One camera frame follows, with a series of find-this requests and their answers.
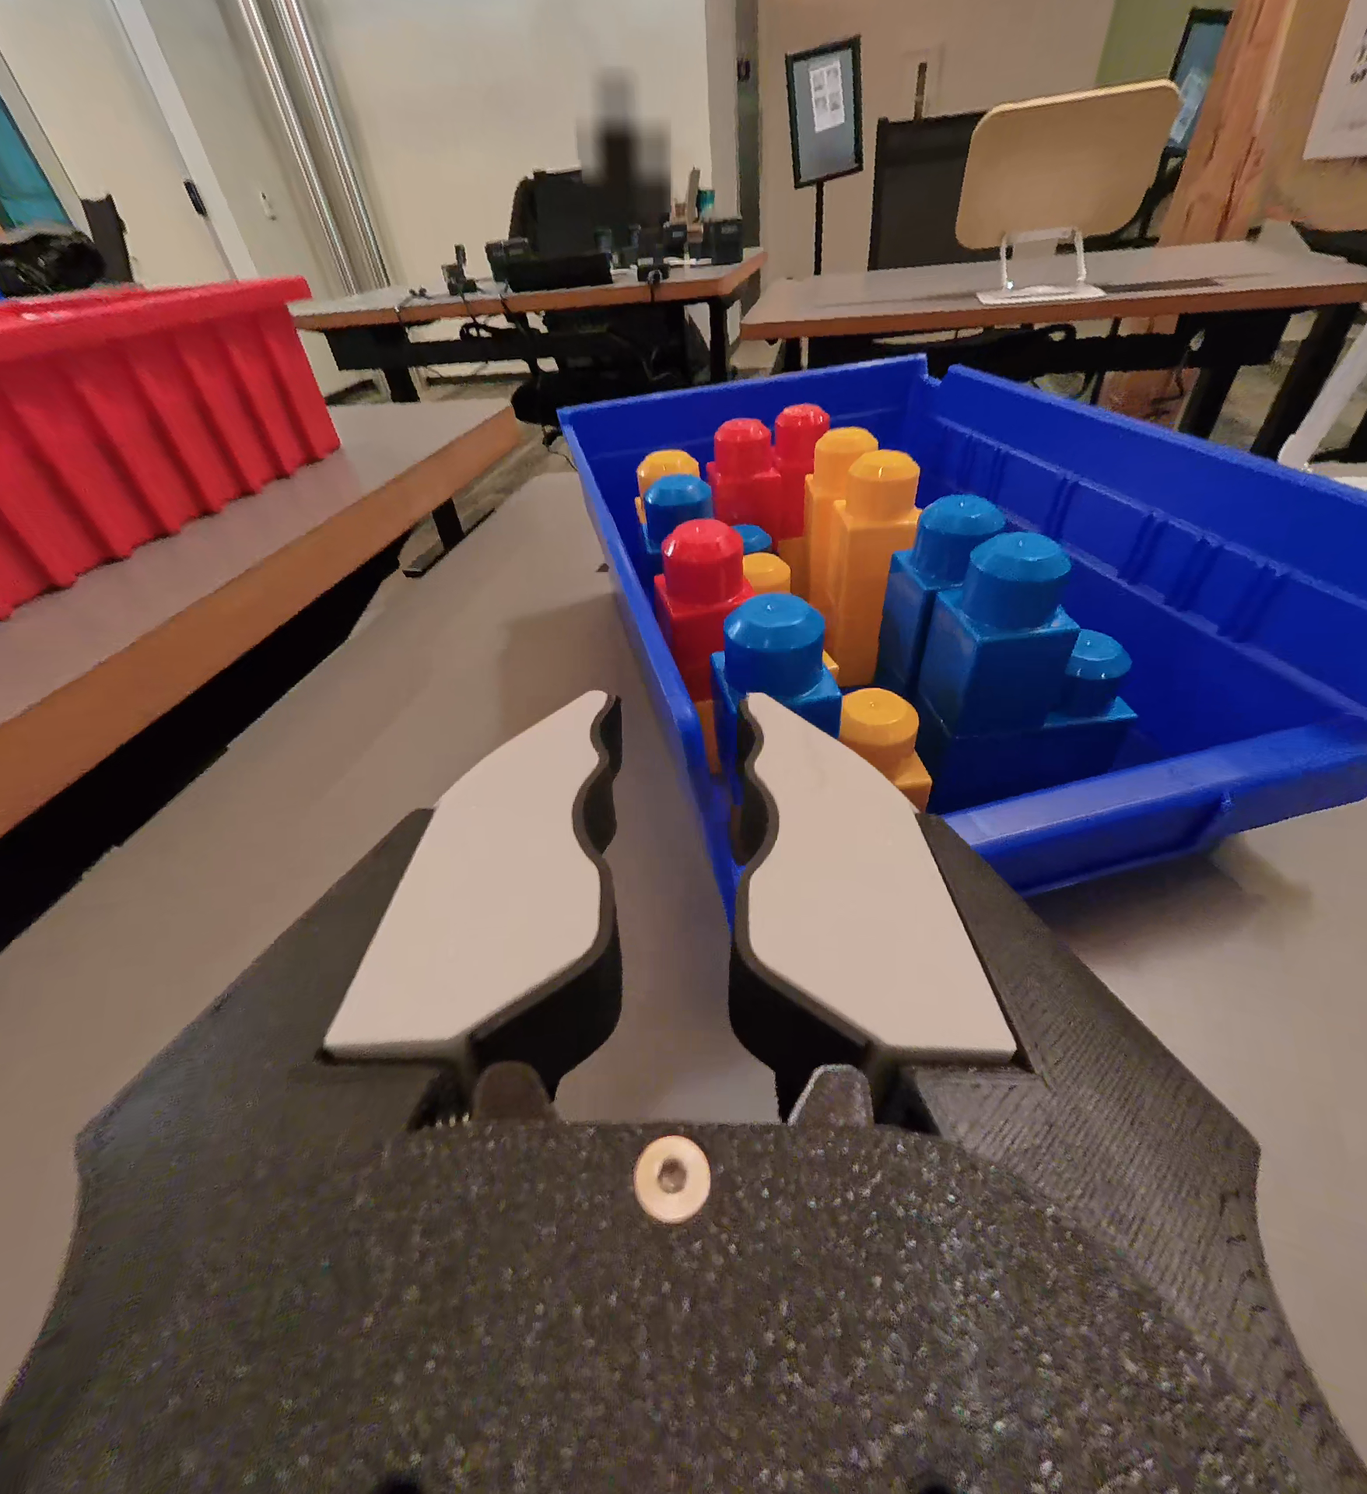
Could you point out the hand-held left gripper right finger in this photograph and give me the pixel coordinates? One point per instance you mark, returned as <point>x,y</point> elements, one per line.
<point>869,921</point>

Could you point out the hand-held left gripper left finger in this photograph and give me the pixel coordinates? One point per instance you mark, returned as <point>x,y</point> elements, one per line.
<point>472,921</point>

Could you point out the blue plastic bin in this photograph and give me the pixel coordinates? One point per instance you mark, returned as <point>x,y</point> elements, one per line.
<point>1219,583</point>

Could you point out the pile of assembled block steps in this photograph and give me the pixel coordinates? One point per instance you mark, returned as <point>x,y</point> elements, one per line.
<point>858,525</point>

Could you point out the wood-edged desk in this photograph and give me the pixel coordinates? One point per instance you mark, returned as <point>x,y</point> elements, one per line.
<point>286,560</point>

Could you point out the wooden-top desk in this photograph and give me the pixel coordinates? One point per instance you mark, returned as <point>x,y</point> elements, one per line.
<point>927,292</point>
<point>427,301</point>

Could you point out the red plastic bin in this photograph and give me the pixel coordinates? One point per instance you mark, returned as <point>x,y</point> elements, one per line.
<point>111,408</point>

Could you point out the clear acrylic stand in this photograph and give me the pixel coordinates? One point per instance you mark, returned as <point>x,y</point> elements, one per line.
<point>1039,274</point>

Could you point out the white document stand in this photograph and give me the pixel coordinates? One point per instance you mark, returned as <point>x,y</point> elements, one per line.
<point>1359,350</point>

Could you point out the small wooden display board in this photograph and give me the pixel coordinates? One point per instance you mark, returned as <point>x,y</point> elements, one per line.
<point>1067,152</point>

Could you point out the black bag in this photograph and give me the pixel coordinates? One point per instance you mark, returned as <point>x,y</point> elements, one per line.
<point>34,255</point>

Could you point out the framed sign on stand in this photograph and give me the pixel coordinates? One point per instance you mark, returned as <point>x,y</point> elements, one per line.
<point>822,111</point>

